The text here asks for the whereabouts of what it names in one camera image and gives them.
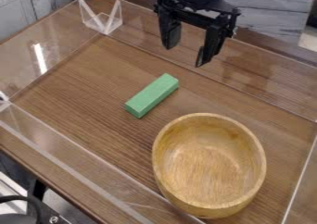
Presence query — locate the green rectangular block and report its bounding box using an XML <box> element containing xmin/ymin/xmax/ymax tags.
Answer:
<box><xmin>126</xmin><ymin>73</ymin><xmax>178</xmax><ymax>118</ymax></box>

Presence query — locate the clear acrylic tray wall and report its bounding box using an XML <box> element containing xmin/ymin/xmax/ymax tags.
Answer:
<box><xmin>0</xmin><ymin>92</ymin><xmax>206</xmax><ymax>224</ymax></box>

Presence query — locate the brown wooden bowl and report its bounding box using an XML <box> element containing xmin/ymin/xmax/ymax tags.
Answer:
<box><xmin>152</xmin><ymin>113</ymin><xmax>267</xmax><ymax>219</ymax></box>

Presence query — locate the clear acrylic corner bracket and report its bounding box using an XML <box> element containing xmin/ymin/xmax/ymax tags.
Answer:
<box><xmin>77</xmin><ymin>0</ymin><xmax>123</xmax><ymax>35</ymax></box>

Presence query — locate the black metal table leg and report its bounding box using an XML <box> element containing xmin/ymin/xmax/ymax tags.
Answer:
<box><xmin>27</xmin><ymin>179</ymin><xmax>64</xmax><ymax>224</ymax></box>

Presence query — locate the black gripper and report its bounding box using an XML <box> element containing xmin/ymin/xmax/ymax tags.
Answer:
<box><xmin>155</xmin><ymin>0</ymin><xmax>241</xmax><ymax>68</ymax></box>

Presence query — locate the black cable loop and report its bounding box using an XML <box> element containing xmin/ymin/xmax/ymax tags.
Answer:
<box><xmin>0</xmin><ymin>194</ymin><xmax>47</xmax><ymax>224</ymax></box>

